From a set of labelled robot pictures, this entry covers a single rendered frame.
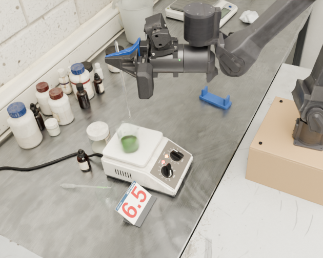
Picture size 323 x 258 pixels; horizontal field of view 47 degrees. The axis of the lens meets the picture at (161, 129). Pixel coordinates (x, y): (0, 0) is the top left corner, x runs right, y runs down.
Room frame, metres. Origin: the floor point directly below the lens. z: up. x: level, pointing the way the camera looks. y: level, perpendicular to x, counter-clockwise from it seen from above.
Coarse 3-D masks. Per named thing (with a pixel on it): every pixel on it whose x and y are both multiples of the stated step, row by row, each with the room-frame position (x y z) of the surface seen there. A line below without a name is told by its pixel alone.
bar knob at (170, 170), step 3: (168, 165) 0.59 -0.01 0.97; (162, 168) 0.59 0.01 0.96; (165, 168) 0.59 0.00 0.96; (168, 168) 0.58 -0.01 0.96; (171, 168) 0.59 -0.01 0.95; (162, 171) 0.58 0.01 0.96; (165, 171) 0.58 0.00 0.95; (168, 171) 0.57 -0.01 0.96; (171, 171) 0.57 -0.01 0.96; (162, 174) 0.58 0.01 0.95; (165, 174) 0.57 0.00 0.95; (168, 174) 0.57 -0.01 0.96; (171, 174) 0.57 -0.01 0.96; (168, 177) 0.57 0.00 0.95
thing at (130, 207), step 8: (136, 184) 0.57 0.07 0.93; (136, 192) 0.55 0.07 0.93; (144, 192) 0.55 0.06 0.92; (128, 200) 0.52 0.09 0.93; (136, 200) 0.53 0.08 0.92; (144, 200) 0.54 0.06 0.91; (120, 208) 0.50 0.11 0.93; (128, 208) 0.51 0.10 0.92; (136, 208) 0.51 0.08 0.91; (128, 216) 0.49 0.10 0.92
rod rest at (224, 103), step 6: (204, 90) 0.91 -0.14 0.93; (204, 96) 0.90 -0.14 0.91; (210, 96) 0.90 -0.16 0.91; (216, 96) 0.90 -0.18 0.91; (228, 96) 0.86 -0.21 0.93; (210, 102) 0.88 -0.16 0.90; (216, 102) 0.87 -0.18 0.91; (222, 102) 0.87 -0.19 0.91; (228, 102) 0.86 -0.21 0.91; (222, 108) 0.85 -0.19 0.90
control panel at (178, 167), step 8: (168, 144) 0.66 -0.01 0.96; (168, 152) 0.64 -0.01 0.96; (184, 152) 0.65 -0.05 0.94; (160, 160) 0.61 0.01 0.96; (168, 160) 0.62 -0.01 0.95; (184, 160) 0.63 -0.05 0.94; (152, 168) 0.59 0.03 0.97; (160, 168) 0.59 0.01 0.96; (176, 168) 0.60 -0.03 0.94; (184, 168) 0.60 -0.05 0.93; (160, 176) 0.57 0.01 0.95; (176, 176) 0.58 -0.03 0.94; (168, 184) 0.55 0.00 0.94; (176, 184) 0.56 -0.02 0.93
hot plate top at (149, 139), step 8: (144, 128) 0.70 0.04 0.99; (144, 136) 0.68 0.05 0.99; (152, 136) 0.67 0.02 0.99; (160, 136) 0.67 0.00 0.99; (112, 144) 0.66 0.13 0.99; (144, 144) 0.65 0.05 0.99; (152, 144) 0.64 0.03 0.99; (104, 152) 0.63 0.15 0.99; (112, 152) 0.63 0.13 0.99; (120, 152) 0.63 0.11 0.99; (136, 152) 0.62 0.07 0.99; (144, 152) 0.62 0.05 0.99; (152, 152) 0.62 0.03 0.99; (120, 160) 0.61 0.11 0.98; (128, 160) 0.60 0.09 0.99; (136, 160) 0.60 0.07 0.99; (144, 160) 0.59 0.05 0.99
